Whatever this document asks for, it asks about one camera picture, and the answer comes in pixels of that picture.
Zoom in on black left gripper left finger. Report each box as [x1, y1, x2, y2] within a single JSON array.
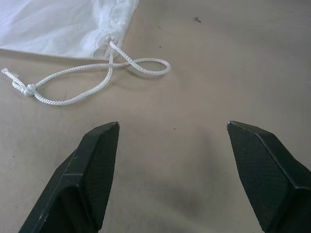
[[18, 121, 121, 233]]

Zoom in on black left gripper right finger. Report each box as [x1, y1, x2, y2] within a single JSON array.
[[226, 120, 311, 233]]

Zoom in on white braided drawstring cord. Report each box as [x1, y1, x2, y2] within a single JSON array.
[[1, 34, 172, 106]]

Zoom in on white drawstring bag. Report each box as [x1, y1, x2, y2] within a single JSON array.
[[0, 0, 139, 60]]

